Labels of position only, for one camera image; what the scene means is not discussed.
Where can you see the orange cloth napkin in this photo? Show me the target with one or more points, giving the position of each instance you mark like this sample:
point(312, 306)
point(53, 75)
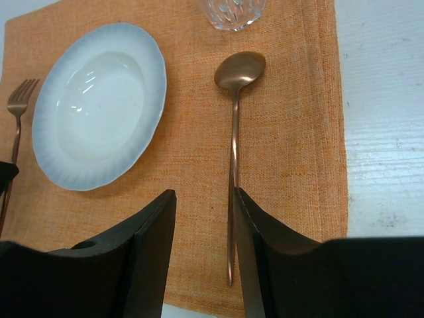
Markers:
point(292, 147)

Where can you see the white paper plate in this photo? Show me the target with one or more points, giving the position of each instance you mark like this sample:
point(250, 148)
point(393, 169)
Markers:
point(99, 107)

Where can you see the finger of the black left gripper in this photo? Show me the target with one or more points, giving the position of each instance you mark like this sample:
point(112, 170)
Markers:
point(8, 172)

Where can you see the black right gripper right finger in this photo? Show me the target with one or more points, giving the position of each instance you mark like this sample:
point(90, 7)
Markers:
point(286, 274)

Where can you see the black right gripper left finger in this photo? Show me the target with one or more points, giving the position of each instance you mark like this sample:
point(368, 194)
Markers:
point(120, 272)

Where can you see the clear plastic cup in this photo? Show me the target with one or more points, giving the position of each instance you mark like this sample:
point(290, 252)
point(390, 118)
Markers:
point(232, 15)

